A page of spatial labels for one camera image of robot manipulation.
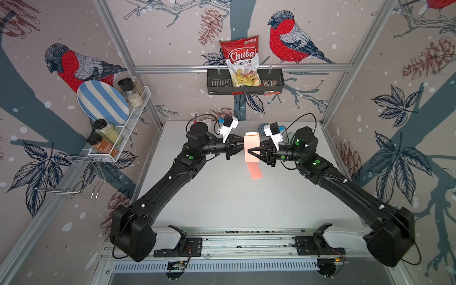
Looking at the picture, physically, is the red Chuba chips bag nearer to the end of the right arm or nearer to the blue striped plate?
the end of the right arm

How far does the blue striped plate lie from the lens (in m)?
0.67

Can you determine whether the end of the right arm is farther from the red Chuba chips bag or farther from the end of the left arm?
the red Chuba chips bag

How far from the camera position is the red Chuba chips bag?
798 millimetres
